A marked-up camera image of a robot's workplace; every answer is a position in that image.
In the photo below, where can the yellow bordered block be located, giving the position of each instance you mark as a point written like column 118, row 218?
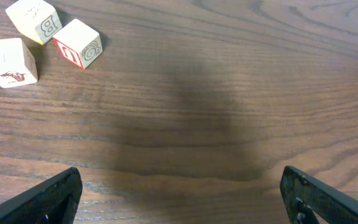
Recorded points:
column 36, row 19

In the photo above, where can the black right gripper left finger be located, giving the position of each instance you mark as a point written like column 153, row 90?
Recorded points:
column 55, row 200

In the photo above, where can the yellow white block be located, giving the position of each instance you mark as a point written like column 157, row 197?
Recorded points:
column 17, row 64

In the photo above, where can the red bordered block rear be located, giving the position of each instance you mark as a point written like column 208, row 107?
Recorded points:
column 79, row 43

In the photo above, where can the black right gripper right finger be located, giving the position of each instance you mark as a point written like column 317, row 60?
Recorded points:
column 305, row 198

